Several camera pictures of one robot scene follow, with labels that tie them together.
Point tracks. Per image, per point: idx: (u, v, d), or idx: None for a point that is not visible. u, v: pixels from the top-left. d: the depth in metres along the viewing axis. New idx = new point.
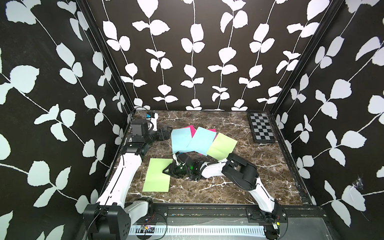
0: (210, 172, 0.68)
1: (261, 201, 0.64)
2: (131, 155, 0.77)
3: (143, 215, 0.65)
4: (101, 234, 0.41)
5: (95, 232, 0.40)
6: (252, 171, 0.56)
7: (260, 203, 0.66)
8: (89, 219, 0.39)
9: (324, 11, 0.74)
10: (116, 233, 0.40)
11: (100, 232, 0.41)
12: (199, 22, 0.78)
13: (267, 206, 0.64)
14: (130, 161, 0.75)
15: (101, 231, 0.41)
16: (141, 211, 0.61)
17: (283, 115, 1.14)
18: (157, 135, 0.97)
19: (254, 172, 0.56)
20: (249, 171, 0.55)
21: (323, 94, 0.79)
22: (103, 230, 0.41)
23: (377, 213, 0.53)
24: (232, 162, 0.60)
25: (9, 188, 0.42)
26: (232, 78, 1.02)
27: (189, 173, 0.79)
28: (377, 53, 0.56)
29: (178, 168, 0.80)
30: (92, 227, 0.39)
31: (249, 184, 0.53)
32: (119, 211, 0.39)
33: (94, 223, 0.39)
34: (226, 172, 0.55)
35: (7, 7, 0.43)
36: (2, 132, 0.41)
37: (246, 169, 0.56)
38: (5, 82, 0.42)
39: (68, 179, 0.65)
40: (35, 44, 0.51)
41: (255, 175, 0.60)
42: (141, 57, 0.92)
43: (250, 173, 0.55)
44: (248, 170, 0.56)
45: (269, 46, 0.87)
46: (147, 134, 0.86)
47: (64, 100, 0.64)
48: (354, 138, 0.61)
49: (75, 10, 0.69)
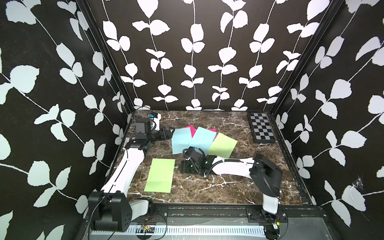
0: (225, 168, 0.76)
1: (270, 203, 0.61)
2: (134, 150, 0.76)
3: (143, 213, 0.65)
4: (103, 222, 0.41)
5: (97, 220, 0.41)
6: (279, 177, 0.50)
7: (267, 203, 0.63)
8: (93, 205, 0.40)
9: (324, 11, 0.74)
10: (118, 220, 0.41)
11: (103, 219, 0.42)
12: (199, 22, 0.78)
13: (273, 209, 0.63)
14: (133, 156, 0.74)
15: (104, 218, 0.42)
16: (141, 211, 0.61)
17: (283, 115, 1.14)
18: (159, 134, 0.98)
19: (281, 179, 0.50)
20: (277, 178, 0.49)
21: (323, 94, 0.79)
22: (105, 218, 0.42)
23: (377, 213, 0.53)
24: (260, 165, 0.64)
25: (8, 189, 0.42)
26: (232, 78, 1.02)
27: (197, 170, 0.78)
28: (377, 53, 0.56)
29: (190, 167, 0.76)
30: (95, 213, 0.41)
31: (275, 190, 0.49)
32: (122, 199, 0.40)
33: (97, 210, 0.40)
34: (255, 175, 0.48)
35: (7, 7, 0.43)
36: (2, 132, 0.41)
37: (274, 174, 0.50)
38: (5, 82, 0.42)
39: (68, 179, 0.65)
40: (35, 44, 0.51)
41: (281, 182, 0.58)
42: (141, 57, 0.92)
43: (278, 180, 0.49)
44: (274, 175, 0.50)
45: (269, 46, 0.87)
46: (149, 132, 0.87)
47: (64, 100, 0.64)
48: (354, 138, 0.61)
49: (75, 10, 0.69)
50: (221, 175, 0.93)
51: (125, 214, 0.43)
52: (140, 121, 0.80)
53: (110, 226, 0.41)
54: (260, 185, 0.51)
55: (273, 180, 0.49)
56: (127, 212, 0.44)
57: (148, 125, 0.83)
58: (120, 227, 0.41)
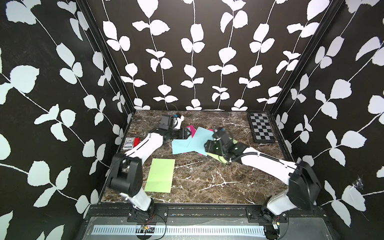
0: (258, 164, 0.56)
1: (278, 205, 0.61)
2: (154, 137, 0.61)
3: (142, 209, 0.65)
4: (117, 182, 0.47)
5: (114, 177, 0.48)
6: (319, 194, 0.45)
7: (275, 204, 0.62)
8: (114, 164, 0.47)
9: (324, 11, 0.74)
10: (131, 183, 0.46)
11: (117, 180, 0.47)
12: (199, 22, 0.78)
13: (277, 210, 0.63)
14: (150, 142, 0.57)
15: (119, 179, 0.47)
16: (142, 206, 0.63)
17: (283, 115, 1.14)
18: (178, 133, 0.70)
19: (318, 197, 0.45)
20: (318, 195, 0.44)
21: (323, 94, 0.79)
22: (120, 179, 0.47)
23: (377, 213, 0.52)
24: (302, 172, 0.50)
25: (8, 189, 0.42)
26: (232, 78, 1.02)
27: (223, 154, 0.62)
28: (377, 53, 0.56)
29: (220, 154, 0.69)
30: (114, 172, 0.47)
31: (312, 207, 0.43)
32: (139, 163, 0.47)
33: (116, 168, 0.47)
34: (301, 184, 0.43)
35: (8, 8, 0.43)
36: (2, 132, 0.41)
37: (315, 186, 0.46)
38: (6, 82, 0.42)
39: (68, 179, 0.65)
40: (35, 44, 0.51)
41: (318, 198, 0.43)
42: (141, 57, 0.92)
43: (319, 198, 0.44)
44: (318, 191, 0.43)
45: (269, 46, 0.87)
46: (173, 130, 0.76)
47: (64, 100, 0.64)
48: (354, 138, 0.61)
49: (75, 10, 0.69)
50: (221, 175, 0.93)
51: (138, 180, 0.48)
52: (165, 115, 0.70)
53: (121, 187, 0.47)
54: (295, 194, 0.46)
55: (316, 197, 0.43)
56: (139, 180, 0.49)
57: (172, 120, 0.74)
58: (130, 191, 0.46)
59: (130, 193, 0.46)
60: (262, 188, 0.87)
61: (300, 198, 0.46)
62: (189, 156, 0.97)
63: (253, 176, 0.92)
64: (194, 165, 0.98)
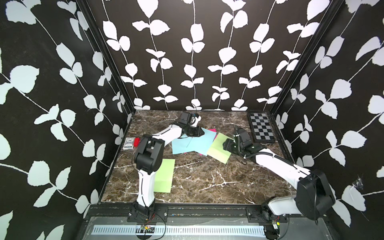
0: (271, 164, 0.56)
1: (280, 206, 0.60)
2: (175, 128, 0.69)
3: (146, 204, 0.65)
4: (141, 158, 0.56)
5: (140, 154, 0.56)
6: (328, 206, 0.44)
7: (277, 204, 0.61)
8: (142, 142, 0.56)
9: (324, 11, 0.74)
10: (154, 160, 0.54)
11: (142, 157, 0.56)
12: (199, 22, 0.78)
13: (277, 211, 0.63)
14: (170, 134, 0.64)
15: (144, 156, 0.56)
16: (148, 196, 0.64)
17: (283, 115, 1.14)
18: (194, 131, 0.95)
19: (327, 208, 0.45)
20: (326, 206, 0.44)
21: (323, 94, 0.79)
22: (145, 156, 0.56)
23: (377, 213, 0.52)
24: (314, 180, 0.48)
25: (8, 189, 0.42)
26: (232, 78, 1.02)
27: (239, 150, 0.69)
28: (377, 53, 0.56)
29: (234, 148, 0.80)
30: (141, 149, 0.56)
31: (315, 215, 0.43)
32: (162, 144, 0.55)
33: (142, 146, 0.56)
34: (308, 189, 0.42)
35: (7, 7, 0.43)
36: (2, 132, 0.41)
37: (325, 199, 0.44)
38: (5, 82, 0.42)
39: (68, 179, 0.65)
40: (35, 44, 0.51)
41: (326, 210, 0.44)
42: (141, 57, 0.92)
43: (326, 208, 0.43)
44: (327, 203, 0.44)
45: (269, 46, 0.87)
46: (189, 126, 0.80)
47: (64, 100, 0.64)
48: (354, 138, 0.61)
49: (75, 10, 0.69)
50: (221, 175, 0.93)
51: (159, 159, 0.56)
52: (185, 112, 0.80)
53: (145, 163, 0.55)
54: (301, 198, 0.45)
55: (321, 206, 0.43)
56: (160, 160, 0.58)
57: (191, 117, 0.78)
58: (151, 167, 0.55)
59: (151, 169, 0.56)
60: (262, 188, 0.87)
61: (304, 203, 0.45)
62: (189, 156, 0.97)
63: (253, 176, 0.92)
64: (194, 165, 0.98)
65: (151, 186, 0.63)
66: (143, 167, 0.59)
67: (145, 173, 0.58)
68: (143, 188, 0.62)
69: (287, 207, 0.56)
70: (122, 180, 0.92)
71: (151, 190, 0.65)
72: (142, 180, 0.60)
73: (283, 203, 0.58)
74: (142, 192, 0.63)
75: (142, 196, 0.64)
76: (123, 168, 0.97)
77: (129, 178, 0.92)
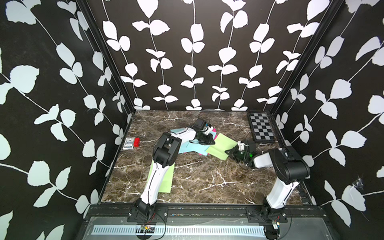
0: (262, 161, 0.69)
1: (274, 194, 0.63)
2: (191, 132, 0.76)
3: (151, 202, 0.67)
4: (159, 155, 0.63)
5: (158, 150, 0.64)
6: (301, 170, 0.51)
7: (272, 194, 0.64)
8: (162, 139, 0.64)
9: (324, 11, 0.73)
10: (171, 155, 0.61)
11: (160, 151, 0.63)
12: (199, 22, 0.78)
13: (273, 201, 0.64)
14: (186, 136, 0.72)
15: (162, 151, 0.63)
16: (155, 190, 0.67)
17: (283, 115, 1.14)
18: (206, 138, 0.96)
19: (303, 173, 0.51)
20: (297, 167, 0.51)
21: (323, 94, 0.79)
22: (163, 150, 0.63)
23: (376, 212, 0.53)
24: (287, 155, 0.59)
25: (9, 189, 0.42)
26: (233, 78, 1.02)
27: (245, 158, 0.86)
28: (377, 53, 0.56)
29: (238, 153, 0.89)
30: (160, 144, 0.64)
31: (287, 174, 0.50)
32: (179, 143, 0.63)
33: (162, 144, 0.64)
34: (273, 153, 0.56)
35: (7, 7, 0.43)
36: (2, 133, 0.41)
37: (296, 165, 0.51)
38: (5, 82, 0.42)
39: (68, 179, 0.65)
40: (35, 44, 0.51)
41: (300, 174, 0.51)
42: (141, 57, 0.92)
43: (297, 169, 0.51)
44: (299, 167, 0.51)
45: (269, 47, 0.87)
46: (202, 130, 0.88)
47: (64, 100, 0.64)
48: (354, 138, 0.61)
49: (75, 10, 0.69)
50: (221, 175, 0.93)
51: (174, 155, 0.64)
52: (200, 119, 0.88)
53: (162, 157, 0.63)
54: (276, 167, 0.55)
55: (290, 165, 0.51)
56: (175, 156, 0.65)
57: (204, 124, 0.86)
58: (168, 161, 0.62)
59: (167, 163, 0.63)
60: (262, 188, 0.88)
61: (278, 169, 0.54)
62: (189, 156, 0.97)
63: (253, 176, 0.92)
64: (194, 165, 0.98)
65: (160, 181, 0.68)
66: (159, 160, 0.65)
67: (160, 166, 0.63)
68: (153, 182, 0.65)
69: (277, 191, 0.60)
70: (122, 180, 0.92)
71: (157, 188, 0.68)
72: (154, 174, 0.65)
73: (274, 188, 0.62)
74: (151, 186, 0.65)
75: (149, 191, 0.66)
76: (123, 168, 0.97)
77: (129, 178, 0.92)
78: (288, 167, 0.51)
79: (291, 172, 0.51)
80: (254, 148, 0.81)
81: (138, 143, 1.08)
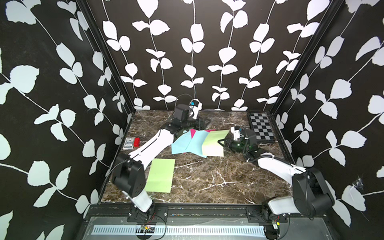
0: (271, 166, 0.58)
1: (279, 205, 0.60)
2: (167, 136, 0.57)
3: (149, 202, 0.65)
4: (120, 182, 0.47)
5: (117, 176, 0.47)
6: (326, 202, 0.44)
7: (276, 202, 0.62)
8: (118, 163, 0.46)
9: (324, 11, 0.73)
10: (132, 185, 0.45)
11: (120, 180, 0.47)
12: (199, 22, 0.78)
13: (276, 209, 0.63)
14: (154, 148, 0.52)
15: (123, 178, 0.47)
16: (142, 206, 0.62)
17: (283, 115, 1.14)
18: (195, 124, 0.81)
19: (327, 206, 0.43)
20: (323, 201, 0.44)
21: (323, 94, 0.79)
22: (124, 178, 0.47)
23: (377, 213, 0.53)
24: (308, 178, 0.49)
25: (9, 189, 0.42)
26: (233, 78, 1.02)
27: (244, 152, 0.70)
28: (377, 53, 0.56)
29: (235, 145, 0.76)
30: (117, 171, 0.46)
31: (311, 209, 0.43)
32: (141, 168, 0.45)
33: (118, 169, 0.46)
34: (297, 181, 0.45)
35: (7, 7, 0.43)
36: (2, 132, 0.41)
37: (322, 198, 0.44)
38: (5, 82, 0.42)
39: (68, 179, 0.65)
40: (35, 44, 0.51)
41: (324, 208, 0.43)
42: (141, 57, 0.92)
43: (322, 204, 0.44)
44: (326, 202, 0.44)
45: (269, 47, 0.87)
46: (186, 121, 0.69)
47: (64, 100, 0.64)
48: (354, 138, 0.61)
49: (75, 10, 0.69)
50: (221, 175, 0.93)
51: (139, 182, 0.47)
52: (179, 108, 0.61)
53: (124, 186, 0.46)
54: (295, 191, 0.47)
55: (316, 200, 0.44)
56: (141, 182, 0.48)
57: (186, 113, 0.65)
58: (130, 191, 0.45)
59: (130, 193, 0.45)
60: (262, 188, 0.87)
61: (299, 199, 0.46)
62: (189, 156, 0.97)
63: (253, 176, 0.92)
64: (194, 165, 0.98)
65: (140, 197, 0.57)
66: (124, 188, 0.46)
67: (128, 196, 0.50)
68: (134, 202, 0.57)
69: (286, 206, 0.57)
70: None
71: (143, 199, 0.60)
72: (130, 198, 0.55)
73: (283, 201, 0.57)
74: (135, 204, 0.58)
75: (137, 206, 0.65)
76: None
77: None
78: (315, 205, 0.43)
79: (316, 206, 0.43)
80: (255, 141, 0.69)
81: (138, 143, 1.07)
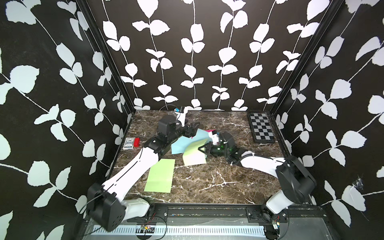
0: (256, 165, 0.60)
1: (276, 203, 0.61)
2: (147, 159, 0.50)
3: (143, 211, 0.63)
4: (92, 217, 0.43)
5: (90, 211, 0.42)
6: (310, 184, 0.47)
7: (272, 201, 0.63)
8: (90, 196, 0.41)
9: (324, 11, 0.73)
10: (107, 221, 0.40)
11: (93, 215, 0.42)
12: (199, 22, 0.78)
13: (275, 208, 0.63)
14: (133, 174, 0.46)
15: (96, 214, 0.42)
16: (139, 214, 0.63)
17: (283, 115, 1.14)
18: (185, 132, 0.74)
19: (312, 188, 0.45)
20: (308, 185, 0.47)
21: (323, 94, 0.79)
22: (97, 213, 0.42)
23: (377, 213, 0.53)
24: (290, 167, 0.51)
25: (9, 188, 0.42)
26: (232, 78, 1.02)
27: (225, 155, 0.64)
28: (377, 53, 0.56)
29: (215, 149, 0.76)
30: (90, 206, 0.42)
31: (300, 196, 0.45)
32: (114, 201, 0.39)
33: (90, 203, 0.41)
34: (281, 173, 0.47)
35: (7, 7, 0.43)
36: (2, 133, 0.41)
37: (305, 182, 0.47)
38: (5, 82, 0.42)
39: (68, 179, 0.65)
40: (35, 44, 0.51)
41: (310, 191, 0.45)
42: (141, 57, 0.92)
43: (308, 187, 0.47)
44: (310, 185, 0.47)
45: (269, 47, 0.87)
46: (173, 131, 0.62)
47: (64, 100, 0.64)
48: (354, 138, 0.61)
49: (75, 10, 0.69)
50: (221, 175, 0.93)
51: (115, 216, 0.42)
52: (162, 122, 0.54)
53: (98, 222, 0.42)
54: (282, 183, 0.49)
55: (301, 186, 0.46)
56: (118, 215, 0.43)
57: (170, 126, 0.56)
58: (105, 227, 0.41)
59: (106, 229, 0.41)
60: (262, 188, 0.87)
61: (287, 190, 0.49)
62: None
63: (253, 176, 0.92)
64: (194, 165, 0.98)
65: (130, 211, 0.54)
66: None
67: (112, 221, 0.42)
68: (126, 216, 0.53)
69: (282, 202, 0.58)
70: None
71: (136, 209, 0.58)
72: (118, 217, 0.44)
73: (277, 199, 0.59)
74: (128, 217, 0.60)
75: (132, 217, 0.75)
76: None
77: None
78: (301, 190, 0.46)
79: (303, 191, 0.45)
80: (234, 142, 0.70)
81: (138, 143, 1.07)
